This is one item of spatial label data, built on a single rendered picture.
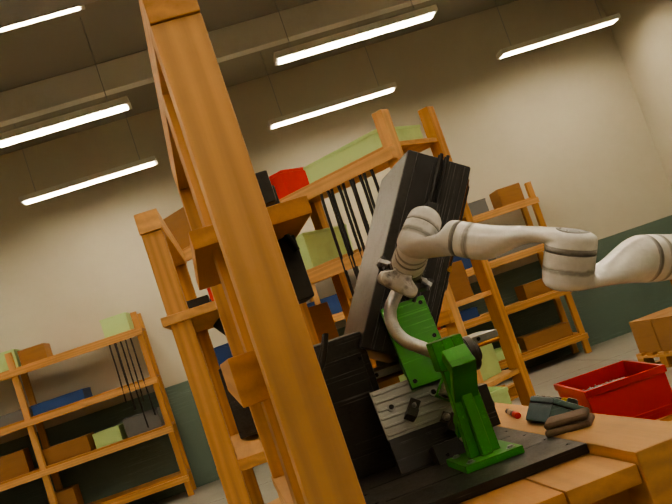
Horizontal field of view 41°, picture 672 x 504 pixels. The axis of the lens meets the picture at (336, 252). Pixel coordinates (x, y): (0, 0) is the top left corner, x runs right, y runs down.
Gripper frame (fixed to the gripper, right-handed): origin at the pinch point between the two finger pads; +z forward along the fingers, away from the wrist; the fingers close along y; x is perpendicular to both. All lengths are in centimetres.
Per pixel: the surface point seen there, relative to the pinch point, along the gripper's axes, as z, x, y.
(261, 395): -40, 45, 11
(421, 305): 12.4, -1.9, -6.3
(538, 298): 812, -364, -123
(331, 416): -48, 44, -1
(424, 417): 14.4, 22.4, -18.3
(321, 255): 311, -111, 64
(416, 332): 12.4, 4.9, -8.0
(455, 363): -18.4, 17.4, -17.8
